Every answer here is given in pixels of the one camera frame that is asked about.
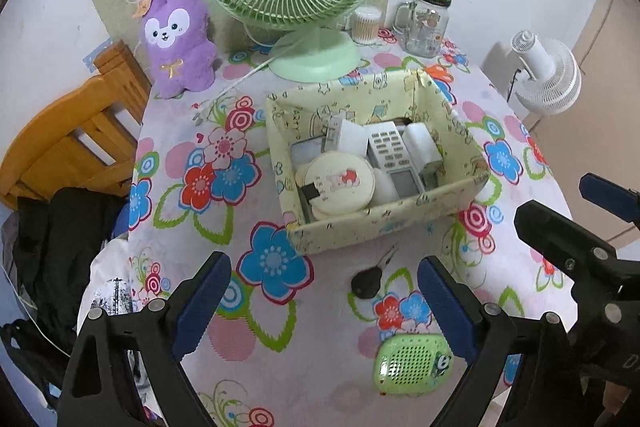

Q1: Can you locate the dark clothing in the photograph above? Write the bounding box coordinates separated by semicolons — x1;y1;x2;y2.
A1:
10;187;131;348

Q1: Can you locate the white rectangular block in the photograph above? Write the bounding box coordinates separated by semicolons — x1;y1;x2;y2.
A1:
402;123;443;170

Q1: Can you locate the round cream compact mirror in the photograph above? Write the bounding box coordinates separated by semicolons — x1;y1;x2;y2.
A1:
295;150;377;221

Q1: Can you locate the glass jar mug green lid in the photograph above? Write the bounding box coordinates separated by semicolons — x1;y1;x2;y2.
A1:
392;0;453;58

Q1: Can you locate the small black device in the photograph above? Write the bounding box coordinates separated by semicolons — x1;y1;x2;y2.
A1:
298;184;323;223

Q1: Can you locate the printed fabric storage box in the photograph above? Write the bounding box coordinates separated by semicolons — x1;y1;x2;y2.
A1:
265;68;492;256

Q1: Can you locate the white fan cable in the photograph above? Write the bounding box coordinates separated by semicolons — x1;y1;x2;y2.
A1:
191;57;275;124

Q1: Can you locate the purple plush toy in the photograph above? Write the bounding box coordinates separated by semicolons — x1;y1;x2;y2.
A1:
141;0;217;100

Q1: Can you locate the green perforated plastic device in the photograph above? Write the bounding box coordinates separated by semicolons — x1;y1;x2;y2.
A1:
374;333;455;398

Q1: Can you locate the grey rectangular case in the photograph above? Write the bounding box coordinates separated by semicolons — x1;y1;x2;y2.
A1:
290;138;328;168

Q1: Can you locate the grey keypad remote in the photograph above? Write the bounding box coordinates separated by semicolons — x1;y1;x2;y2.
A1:
368;125;426;200

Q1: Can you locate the black bag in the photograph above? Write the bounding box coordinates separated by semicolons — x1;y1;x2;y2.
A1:
0;317;66;408

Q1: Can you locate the flowered tablecloth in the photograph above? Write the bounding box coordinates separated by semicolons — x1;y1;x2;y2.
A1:
127;27;573;427

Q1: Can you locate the black car key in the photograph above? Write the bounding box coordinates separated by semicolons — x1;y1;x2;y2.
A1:
350;245;399;299

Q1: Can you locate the white printed cloth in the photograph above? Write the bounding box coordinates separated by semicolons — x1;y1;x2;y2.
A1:
80;237;151;427

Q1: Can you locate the white fan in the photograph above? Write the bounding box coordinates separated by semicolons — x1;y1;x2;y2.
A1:
510;31;582;115

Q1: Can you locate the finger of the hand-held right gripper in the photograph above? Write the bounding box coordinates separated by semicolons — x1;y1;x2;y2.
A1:
579;173;640;225
514;200;622;284

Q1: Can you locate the cotton swab container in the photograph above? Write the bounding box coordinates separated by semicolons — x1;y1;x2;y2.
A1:
351;6;382;45

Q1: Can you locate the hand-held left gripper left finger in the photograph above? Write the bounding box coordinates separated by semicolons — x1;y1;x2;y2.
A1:
55;251;233;427

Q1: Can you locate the black power cable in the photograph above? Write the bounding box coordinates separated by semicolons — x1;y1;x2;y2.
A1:
506;66;523;104

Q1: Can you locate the white charger adapter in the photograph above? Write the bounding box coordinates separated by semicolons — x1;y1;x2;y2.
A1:
327;116;371;156

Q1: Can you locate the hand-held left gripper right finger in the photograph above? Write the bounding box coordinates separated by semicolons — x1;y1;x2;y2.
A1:
417;255;588;427

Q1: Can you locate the wooden chair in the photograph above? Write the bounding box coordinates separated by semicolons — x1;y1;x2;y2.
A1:
0;39;153;210

